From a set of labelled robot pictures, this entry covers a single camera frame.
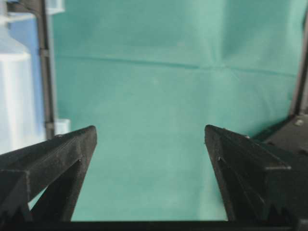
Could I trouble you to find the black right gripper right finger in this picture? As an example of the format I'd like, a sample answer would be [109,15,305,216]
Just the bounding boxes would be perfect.
[205,125,308,221]

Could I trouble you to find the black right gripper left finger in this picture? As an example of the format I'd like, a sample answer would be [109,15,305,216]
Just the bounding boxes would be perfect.
[0,126,97,222]

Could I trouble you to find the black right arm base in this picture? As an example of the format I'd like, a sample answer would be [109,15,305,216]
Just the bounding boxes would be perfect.
[252,28,308,157]

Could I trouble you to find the clear plastic storage case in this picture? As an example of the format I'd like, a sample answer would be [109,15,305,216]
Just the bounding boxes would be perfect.
[0,0,71,154]

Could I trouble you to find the blue liner in case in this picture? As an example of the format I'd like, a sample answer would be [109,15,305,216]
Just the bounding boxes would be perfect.
[9,17,45,142]

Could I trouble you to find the green table cloth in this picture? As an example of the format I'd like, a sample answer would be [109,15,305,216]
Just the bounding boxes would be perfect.
[52,0,308,221]

